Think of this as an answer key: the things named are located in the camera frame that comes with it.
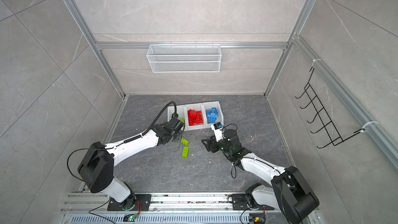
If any blue lego brick top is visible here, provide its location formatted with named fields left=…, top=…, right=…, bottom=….
left=205, top=107, right=219, bottom=123

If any white three-compartment bin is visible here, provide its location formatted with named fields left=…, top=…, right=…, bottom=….
left=176, top=101, right=224, bottom=131

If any red arch lego piece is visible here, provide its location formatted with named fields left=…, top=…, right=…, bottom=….
left=187, top=110, right=203, bottom=126

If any green lego brick cluster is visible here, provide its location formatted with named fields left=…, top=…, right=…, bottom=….
left=181, top=138, right=189, bottom=146

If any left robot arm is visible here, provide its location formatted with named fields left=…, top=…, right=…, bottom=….
left=66, top=114, right=185, bottom=211

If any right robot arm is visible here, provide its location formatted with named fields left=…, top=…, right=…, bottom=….
left=202, top=129, right=320, bottom=224

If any black corrugated cable hose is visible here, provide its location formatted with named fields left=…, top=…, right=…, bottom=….
left=144, top=101, right=178, bottom=136

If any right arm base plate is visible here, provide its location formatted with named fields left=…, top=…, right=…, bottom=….
left=227, top=194, right=261, bottom=211

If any white wire mesh basket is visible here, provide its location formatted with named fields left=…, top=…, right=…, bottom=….
left=147, top=44, right=222, bottom=73

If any aluminium rail frame front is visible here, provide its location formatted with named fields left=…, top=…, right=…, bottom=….
left=60, top=191, right=288, bottom=224

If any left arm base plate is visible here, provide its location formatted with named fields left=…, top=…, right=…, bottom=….
left=107, top=194, right=152, bottom=211

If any black wire hook rack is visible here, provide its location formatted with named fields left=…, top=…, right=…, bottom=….
left=294, top=67, right=365, bottom=149

